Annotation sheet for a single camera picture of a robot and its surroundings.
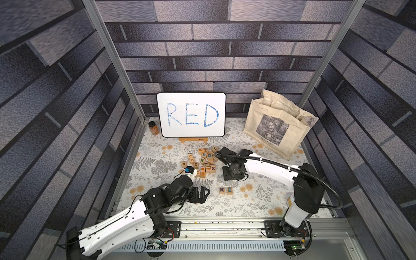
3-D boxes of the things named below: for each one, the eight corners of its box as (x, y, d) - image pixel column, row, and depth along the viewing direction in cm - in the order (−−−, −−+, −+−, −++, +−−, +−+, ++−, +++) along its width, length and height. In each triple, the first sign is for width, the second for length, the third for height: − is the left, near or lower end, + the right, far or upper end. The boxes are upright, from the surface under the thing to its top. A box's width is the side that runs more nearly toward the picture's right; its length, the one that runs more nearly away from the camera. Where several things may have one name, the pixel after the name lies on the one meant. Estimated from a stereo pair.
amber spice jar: (152, 135, 112) (147, 125, 104) (153, 131, 115) (149, 121, 107) (158, 135, 112) (154, 125, 104) (160, 131, 115) (156, 121, 107)
